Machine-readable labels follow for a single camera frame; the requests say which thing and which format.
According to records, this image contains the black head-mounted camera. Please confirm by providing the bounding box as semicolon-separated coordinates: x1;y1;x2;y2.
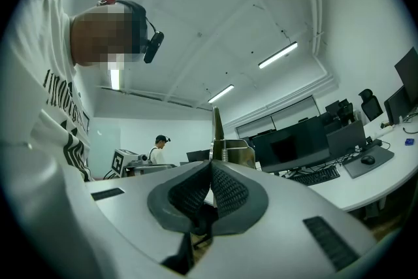
114;0;165;65

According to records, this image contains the white printed t-shirt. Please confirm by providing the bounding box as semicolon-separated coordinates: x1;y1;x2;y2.
0;0;94;182

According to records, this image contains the large black keyboard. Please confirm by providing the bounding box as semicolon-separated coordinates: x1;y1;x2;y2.
288;166;342;188

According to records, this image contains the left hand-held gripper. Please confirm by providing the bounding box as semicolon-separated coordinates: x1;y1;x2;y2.
110;148;180;180

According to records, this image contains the large silver metal clip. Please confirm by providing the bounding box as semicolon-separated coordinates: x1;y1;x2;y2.
208;105;257;171

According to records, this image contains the black office chair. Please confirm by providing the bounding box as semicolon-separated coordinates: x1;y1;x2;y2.
357;88;384;123
336;100;355;127

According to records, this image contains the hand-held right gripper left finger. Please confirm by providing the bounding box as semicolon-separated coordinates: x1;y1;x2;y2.
5;147;213;279

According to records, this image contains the person's head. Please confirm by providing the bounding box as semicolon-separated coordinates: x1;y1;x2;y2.
69;4;148;71

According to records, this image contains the long ceiling light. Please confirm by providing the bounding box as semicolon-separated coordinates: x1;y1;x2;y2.
108;68;122;91
206;84;236;105
257;41;299;70

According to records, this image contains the wide black monitor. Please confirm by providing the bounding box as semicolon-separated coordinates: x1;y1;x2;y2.
251;115;329;174

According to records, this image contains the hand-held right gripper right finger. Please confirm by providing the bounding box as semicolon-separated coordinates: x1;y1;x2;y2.
191;159;390;279

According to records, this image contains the white window blind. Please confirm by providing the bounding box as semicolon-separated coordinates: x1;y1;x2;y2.
234;95;319;139

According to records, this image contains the grey mouse pad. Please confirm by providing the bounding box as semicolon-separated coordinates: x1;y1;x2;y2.
342;144;396;180

